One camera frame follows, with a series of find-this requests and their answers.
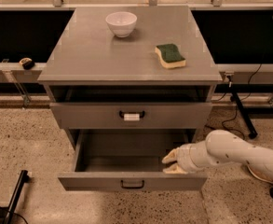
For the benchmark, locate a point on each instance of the grey drawer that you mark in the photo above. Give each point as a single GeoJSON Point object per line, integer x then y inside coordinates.
{"type": "Point", "coordinates": [127, 160]}
{"type": "Point", "coordinates": [131, 115]}

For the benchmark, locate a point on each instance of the green yellow sponge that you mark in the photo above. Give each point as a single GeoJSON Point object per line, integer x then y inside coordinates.
{"type": "Point", "coordinates": [169, 56]}

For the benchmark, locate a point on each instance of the black yellow tape measure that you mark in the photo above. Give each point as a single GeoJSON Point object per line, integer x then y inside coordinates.
{"type": "Point", "coordinates": [27, 63]}

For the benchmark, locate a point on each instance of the grey top drawer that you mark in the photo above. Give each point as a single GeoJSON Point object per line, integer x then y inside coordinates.
{"type": "Point", "coordinates": [131, 115]}

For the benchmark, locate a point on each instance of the white ceramic bowl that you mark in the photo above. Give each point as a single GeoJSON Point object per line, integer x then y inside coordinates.
{"type": "Point", "coordinates": [122, 23]}

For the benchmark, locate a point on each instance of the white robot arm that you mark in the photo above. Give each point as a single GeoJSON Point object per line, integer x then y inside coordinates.
{"type": "Point", "coordinates": [221, 147]}

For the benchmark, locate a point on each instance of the grey drawer cabinet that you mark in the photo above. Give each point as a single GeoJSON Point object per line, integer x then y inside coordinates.
{"type": "Point", "coordinates": [91, 65]}

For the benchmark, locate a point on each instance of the black stand leg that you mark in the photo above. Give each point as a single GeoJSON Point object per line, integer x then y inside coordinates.
{"type": "Point", "coordinates": [244, 114]}
{"type": "Point", "coordinates": [23, 178]}

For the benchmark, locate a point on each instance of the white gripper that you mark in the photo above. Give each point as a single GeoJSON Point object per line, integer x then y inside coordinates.
{"type": "Point", "coordinates": [184, 160]}

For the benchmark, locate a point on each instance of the black stand leg left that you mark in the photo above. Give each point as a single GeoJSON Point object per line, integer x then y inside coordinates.
{"type": "Point", "coordinates": [23, 178]}

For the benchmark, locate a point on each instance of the tan shoe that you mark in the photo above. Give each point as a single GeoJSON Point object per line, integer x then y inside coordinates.
{"type": "Point", "coordinates": [261, 175]}

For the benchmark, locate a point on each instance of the black stand leg right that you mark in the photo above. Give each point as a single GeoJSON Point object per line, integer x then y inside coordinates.
{"type": "Point", "coordinates": [244, 114]}

